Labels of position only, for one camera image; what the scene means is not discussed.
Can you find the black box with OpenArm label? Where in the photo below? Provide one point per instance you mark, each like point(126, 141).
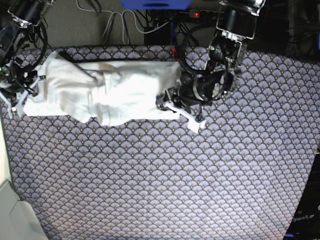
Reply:
point(305, 224)

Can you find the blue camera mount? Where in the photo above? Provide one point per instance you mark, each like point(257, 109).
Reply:
point(155, 4)

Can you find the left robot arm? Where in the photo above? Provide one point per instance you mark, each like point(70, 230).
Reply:
point(235, 24)

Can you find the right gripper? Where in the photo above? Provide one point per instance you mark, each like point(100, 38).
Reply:
point(14, 79)

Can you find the white power strip red switch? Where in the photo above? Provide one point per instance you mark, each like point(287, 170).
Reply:
point(202, 15)

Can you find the black power adapter box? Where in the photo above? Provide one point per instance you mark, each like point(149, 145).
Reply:
point(160, 37)

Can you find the white T-shirt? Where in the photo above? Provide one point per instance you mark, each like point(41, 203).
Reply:
point(112, 92)

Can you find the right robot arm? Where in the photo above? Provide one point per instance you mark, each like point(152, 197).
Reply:
point(27, 21)

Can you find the fan patterned table cloth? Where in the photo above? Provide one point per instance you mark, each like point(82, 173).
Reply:
point(242, 177)

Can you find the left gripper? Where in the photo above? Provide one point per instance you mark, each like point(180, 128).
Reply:
point(201, 91)

